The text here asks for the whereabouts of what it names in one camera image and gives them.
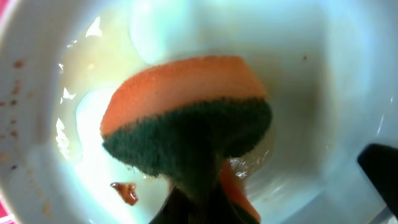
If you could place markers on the green orange sponge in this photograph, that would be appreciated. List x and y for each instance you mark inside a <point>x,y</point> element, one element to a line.
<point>185,120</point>

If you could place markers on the red plastic tray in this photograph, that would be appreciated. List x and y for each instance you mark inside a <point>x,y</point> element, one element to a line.
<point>7,217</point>

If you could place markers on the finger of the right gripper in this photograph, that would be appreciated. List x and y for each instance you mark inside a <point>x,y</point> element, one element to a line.
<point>379,163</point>

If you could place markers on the white plate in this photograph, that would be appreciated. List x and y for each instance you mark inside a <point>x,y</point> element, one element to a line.
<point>329,68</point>

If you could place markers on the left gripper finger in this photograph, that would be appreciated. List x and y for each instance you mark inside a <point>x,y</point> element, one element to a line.
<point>176,209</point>

